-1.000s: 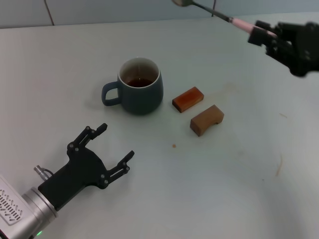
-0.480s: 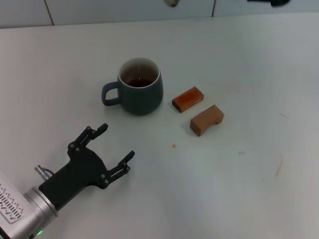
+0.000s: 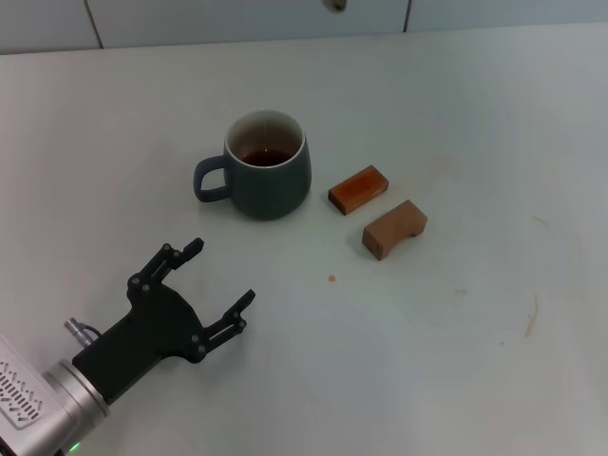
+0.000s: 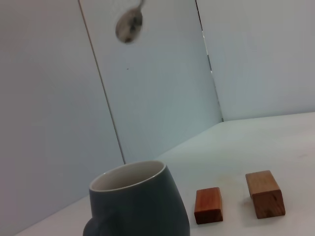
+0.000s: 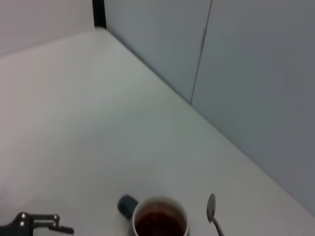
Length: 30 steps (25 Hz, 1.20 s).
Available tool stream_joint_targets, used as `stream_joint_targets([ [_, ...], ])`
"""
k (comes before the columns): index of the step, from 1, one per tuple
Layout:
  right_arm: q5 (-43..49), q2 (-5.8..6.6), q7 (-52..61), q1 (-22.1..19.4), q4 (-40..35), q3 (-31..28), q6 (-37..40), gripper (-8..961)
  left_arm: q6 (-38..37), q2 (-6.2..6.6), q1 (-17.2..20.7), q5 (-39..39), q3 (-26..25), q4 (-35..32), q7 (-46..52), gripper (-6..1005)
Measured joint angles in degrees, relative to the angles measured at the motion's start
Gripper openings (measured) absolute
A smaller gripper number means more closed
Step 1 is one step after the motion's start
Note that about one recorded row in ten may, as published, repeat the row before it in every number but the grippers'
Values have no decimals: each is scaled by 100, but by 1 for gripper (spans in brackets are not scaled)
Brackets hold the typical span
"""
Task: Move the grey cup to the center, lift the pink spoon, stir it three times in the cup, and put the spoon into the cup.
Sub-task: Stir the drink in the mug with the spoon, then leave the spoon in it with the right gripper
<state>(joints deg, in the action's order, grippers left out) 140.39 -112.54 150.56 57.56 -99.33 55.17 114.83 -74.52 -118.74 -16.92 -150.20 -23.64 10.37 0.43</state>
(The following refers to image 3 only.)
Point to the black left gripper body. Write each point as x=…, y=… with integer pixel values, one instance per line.
x=157, y=328

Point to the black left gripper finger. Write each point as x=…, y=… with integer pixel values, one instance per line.
x=157, y=270
x=225, y=325

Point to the grey ceramic mug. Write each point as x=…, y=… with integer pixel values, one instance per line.
x=275, y=190

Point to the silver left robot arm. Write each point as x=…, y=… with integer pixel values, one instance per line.
x=47, y=404

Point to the dark brown tea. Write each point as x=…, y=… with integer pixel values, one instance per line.
x=266, y=157

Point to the light brown arched wooden block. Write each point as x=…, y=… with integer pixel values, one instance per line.
x=385, y=235

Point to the flat reddish wooden block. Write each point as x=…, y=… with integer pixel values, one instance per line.
x=358, y=190

